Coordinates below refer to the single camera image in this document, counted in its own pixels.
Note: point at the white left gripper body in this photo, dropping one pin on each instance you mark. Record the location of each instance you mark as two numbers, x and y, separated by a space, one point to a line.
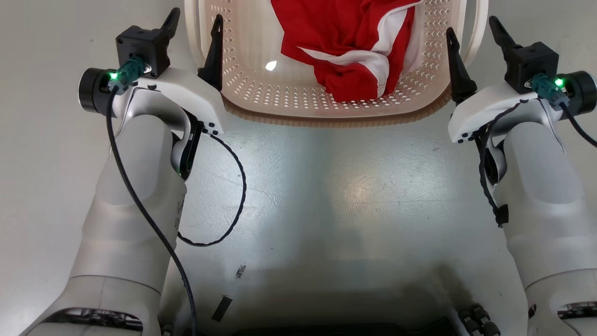
186 91

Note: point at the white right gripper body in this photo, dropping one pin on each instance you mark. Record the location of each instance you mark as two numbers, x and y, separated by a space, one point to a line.
489 105

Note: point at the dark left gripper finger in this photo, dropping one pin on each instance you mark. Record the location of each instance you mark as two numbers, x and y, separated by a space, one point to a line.
171 22
216 56

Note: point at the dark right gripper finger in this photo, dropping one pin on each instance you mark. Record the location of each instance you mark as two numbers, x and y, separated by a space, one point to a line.
459 70
500 31

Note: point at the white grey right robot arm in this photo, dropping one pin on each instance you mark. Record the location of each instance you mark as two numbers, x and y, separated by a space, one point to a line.
545 210

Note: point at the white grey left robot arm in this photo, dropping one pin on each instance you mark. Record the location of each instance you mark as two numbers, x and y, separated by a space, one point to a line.
126 210

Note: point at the dark robot base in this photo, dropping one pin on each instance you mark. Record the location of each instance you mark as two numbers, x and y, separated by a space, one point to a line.
350 329

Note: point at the cream perforated laundry basket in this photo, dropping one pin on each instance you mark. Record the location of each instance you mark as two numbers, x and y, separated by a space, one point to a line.
261 93

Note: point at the red and white garment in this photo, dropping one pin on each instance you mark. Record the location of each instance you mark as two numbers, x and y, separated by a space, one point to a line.
336 28

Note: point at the small dark tape scrap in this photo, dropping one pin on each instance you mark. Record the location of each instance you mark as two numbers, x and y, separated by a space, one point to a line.
240 271

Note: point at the black ribbed connector cluster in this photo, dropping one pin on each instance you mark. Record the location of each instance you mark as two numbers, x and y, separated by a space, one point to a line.
480 322

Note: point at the black tape strip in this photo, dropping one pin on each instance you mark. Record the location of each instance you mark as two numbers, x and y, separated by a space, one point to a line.
221 308

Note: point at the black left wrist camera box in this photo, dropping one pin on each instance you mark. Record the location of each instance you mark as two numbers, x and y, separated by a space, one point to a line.
142 46

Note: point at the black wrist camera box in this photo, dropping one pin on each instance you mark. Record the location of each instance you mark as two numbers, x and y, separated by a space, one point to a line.
531 58
142 46

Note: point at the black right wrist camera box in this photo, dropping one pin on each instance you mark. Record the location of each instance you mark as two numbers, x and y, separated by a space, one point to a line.
531 58

